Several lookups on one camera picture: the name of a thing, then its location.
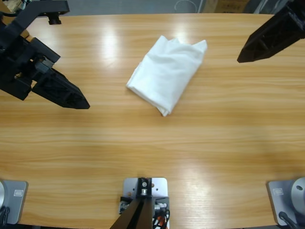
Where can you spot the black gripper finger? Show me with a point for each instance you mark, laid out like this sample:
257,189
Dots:
274,38
64,93

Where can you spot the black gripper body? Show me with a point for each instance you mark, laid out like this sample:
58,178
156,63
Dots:
19,66

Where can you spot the white t-shirt with small print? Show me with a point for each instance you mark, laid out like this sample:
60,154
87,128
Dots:
166,71

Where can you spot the dark machinery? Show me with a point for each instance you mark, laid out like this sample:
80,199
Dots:
267,6

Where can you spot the wooden crate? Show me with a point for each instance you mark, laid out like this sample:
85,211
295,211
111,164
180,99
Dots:
14,6

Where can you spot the brown cardboard box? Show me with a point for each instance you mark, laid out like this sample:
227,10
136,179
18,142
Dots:
209,4

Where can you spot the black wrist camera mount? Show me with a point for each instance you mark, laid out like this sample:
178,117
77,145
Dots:
35,9

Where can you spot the grey base plate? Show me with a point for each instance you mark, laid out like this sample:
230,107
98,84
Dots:
14,200
286,198

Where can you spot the white mount block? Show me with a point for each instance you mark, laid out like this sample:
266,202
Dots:
160,188

